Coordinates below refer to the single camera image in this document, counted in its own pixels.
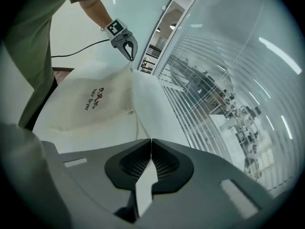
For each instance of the black pendant lamp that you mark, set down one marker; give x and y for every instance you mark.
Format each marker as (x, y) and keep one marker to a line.
(172, 26)

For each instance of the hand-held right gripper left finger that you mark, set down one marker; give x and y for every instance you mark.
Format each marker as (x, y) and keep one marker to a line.
(95, 175)

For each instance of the green shirt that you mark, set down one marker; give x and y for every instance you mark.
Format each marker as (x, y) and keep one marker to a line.
(31, 32)

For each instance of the black metal railing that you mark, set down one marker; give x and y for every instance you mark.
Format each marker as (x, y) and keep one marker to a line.
(149, 56)

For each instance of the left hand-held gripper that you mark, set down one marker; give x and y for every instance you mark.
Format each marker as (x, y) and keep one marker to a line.
(115, 28)

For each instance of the white window blinds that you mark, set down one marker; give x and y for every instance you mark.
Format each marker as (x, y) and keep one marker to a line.
(226, 80)

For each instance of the person's left forearm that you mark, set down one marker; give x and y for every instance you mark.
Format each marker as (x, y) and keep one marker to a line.
(97, 11)

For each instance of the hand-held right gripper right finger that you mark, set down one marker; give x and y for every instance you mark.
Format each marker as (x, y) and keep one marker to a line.
(202, 180)

